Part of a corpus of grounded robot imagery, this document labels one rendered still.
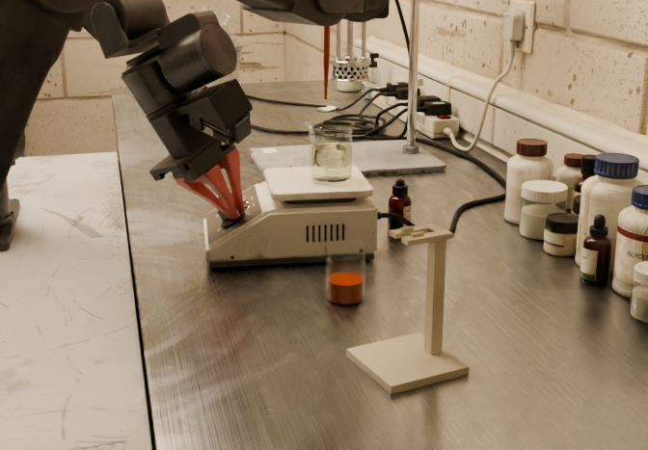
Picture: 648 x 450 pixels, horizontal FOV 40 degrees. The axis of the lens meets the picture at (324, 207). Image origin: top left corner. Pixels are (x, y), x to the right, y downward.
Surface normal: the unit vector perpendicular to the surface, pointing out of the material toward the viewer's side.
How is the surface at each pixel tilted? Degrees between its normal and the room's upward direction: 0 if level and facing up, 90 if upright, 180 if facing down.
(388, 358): 0
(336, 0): 90
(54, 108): 90
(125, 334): 0
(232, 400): 0
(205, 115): 112
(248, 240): 90
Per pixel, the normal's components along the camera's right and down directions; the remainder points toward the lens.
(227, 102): 0.65, -0.08
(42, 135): 0.24, 0.29
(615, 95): -0.97, 0.07
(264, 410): 0.00, -0.96
